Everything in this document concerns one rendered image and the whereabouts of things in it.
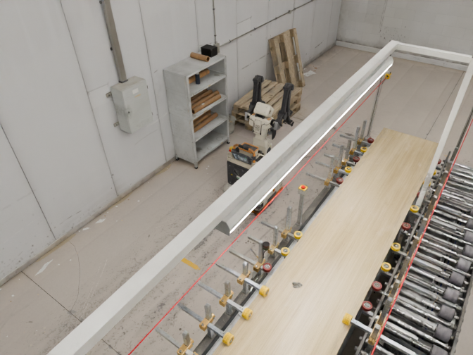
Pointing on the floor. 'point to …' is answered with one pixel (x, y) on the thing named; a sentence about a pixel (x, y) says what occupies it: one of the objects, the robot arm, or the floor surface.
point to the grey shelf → (211, 141)
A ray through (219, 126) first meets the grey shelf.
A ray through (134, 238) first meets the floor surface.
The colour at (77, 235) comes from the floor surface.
